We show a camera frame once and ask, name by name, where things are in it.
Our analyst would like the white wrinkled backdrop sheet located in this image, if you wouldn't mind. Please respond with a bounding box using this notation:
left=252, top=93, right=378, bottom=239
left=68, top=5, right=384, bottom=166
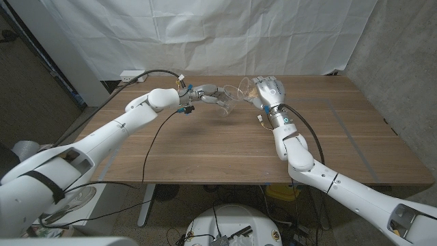
left=39, top=0, right=379, bottom=82

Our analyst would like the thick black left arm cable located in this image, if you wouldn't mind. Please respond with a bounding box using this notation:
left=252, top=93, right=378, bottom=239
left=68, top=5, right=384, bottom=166
left=53, top=69, right=188, bottom=148

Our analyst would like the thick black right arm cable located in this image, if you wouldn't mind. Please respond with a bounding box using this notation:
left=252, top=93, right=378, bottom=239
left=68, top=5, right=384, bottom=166
left=281, top=102, right=326, bottom=246

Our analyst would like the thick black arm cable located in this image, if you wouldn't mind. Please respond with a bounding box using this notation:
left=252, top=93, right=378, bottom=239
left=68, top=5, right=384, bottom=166
left=281, top=102, right=326, bottom=246
left=53, top=69, right=188, bottom=148

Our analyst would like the white sneaker shoe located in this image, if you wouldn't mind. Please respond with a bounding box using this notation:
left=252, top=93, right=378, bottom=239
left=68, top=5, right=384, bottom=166
left=63, top=186, right=97, bottom=215

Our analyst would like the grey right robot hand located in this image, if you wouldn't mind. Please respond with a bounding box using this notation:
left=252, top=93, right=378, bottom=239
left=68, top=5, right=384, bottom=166
left=251, top=75, right=286, bottom=111

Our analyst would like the white robot torso edge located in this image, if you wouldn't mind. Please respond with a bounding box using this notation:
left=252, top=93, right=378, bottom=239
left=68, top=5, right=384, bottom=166
left=0, top=236, right=139, bottom=246

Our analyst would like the yellow floor object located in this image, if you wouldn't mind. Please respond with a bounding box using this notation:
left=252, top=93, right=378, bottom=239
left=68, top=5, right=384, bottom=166
left=265, top=184, right=302, bottom=202

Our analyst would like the black round floor object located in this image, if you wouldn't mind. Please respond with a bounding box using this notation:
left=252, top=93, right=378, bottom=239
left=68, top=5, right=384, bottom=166
left=153, top=184, right=181, bottom=202

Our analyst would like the grey bubble wrap roll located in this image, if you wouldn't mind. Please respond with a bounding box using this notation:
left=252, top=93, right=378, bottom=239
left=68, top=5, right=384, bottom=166
left=12, top=139, right=42, bottom=163

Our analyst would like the person in dark clothing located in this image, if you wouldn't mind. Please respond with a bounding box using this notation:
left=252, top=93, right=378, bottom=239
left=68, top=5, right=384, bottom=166
left=0, top=143, right=21, bottom=179

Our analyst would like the white table leg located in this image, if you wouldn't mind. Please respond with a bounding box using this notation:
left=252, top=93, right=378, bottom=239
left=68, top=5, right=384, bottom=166
left=137, top=184, right=157, bottom=228

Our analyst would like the clear plastic cup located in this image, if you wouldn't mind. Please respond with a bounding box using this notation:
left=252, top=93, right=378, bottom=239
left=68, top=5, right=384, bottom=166
left=218, top=84, right=245, bottom=118
left=238, top=77, right=261, bottom=104

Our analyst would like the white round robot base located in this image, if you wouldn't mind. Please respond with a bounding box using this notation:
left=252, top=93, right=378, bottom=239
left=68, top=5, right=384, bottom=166
left=184, top=204, right=283, bottom=246

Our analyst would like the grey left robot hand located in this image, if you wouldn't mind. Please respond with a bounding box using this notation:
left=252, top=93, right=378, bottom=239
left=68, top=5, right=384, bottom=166
left=184, top=83, right=229, bottom=105

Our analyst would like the grey table leg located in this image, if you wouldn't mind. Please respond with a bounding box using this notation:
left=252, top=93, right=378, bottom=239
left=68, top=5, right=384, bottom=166
left=309, top=185, right=330, bottom=230

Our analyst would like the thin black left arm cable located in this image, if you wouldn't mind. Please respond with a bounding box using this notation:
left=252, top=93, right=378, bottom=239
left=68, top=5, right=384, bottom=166
left=37, top=107, right=196, bottom=230

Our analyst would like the white power strip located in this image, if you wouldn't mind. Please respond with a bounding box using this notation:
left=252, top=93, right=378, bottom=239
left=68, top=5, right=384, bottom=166
left=119, top=70, right=148, bottom=83

